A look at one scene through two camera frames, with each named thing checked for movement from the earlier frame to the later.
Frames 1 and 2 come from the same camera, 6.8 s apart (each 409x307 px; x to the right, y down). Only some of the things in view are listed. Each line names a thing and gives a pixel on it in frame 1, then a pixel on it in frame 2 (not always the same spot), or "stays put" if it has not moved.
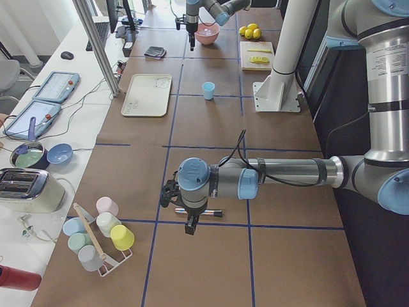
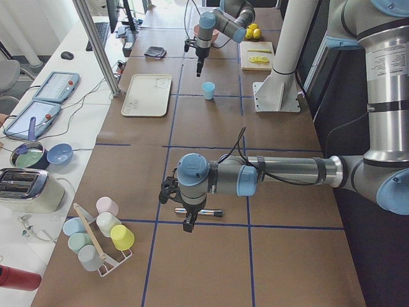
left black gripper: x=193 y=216 stays put
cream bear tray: x=147 y=94 stays put
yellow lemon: x=252 y=26 stays put
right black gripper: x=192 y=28 -> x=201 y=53
